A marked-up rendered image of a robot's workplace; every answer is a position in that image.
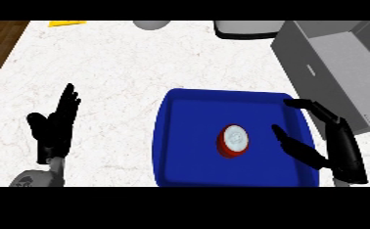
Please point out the white and black appliance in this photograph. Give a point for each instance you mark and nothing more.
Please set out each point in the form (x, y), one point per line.
(248, 29)

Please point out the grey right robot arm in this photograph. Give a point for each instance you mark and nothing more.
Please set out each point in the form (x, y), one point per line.
(340, 183)

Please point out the red can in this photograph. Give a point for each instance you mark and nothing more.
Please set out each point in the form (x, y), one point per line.
(233, 140)

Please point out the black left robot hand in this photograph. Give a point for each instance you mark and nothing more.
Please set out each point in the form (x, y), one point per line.
(57, 127)

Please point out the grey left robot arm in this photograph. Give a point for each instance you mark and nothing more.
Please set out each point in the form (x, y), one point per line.
(40, 174)

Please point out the blue tray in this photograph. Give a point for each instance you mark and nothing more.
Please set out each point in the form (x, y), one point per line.
(231, 138)

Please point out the grey cardboard box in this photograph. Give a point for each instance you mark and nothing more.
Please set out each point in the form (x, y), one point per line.
(327, 69)

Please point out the yellow flat object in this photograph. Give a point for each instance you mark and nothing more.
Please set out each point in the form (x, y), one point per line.
(66, 23)

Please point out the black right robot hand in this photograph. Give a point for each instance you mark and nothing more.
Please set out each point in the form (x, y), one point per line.
(342, 148)

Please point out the grey round object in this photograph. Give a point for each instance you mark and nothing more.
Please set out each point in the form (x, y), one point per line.
(150, 24)

